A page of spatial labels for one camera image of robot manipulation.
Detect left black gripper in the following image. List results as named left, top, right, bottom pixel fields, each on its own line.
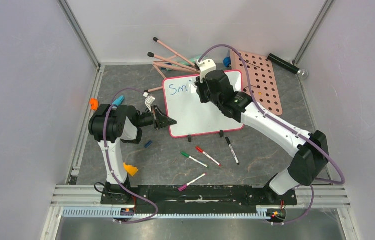
left=135, top=105, right=176, bottom=130

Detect black flashlight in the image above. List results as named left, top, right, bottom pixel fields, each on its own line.
left=267, top=53, right=309, bottom=80

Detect orange clip left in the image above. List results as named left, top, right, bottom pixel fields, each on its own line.
left=89, top=98, right=100, bottom=111

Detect blue toy car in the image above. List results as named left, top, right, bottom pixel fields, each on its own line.
left=223, top=57, right=232, bottom=68

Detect pink framed whiteboard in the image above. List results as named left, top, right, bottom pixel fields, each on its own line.
left=162, top=74, right=244, bottom=138

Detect blue marker cap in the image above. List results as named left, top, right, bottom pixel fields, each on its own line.
left=144, top=140, right=153, bottom=148

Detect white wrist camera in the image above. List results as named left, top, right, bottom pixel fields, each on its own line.
left=143, top=91, right=156, bottom=113
left=196, top=59, right=217, bottom=84

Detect mint green tube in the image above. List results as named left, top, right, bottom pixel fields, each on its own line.
left=189, top=55, right=201, bottom=64

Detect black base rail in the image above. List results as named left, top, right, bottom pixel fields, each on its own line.
left=100, top=184, right=298, bottom=215

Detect black marker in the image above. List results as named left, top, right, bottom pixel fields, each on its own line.
left=225, top=136, right=240, bottom=166

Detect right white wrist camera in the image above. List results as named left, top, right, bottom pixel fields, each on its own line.
left=196, top=59, right=217, bottom=84

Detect pink perforated board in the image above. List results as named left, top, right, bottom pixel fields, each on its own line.
left=229, top=50, right=283, bottom=116

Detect large blue marker toy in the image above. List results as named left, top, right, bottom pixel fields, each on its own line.
left=111, top=95, right=125, bottom=110

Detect red marker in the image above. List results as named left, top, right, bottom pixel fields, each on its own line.
left=195, top=145, right=222, bottom=167

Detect yellow orange block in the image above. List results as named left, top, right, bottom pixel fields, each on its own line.
left=123, top=162, right=139, bottom=177

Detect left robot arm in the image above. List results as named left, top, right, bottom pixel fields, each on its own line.
left=88, top=104, right=177, bottom=204

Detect pink folding stand legs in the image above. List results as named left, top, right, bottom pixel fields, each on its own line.
left=147, top=37, right=200, bottom=80

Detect purple marker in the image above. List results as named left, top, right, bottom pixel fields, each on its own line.
left=178, top=172, right=207, bottom=192

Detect green marker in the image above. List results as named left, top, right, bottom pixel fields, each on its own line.
left=180, top=151, right=209, bottom=168

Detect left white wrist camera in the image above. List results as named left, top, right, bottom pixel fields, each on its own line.
left=143, top=91, right=156, bottom=113

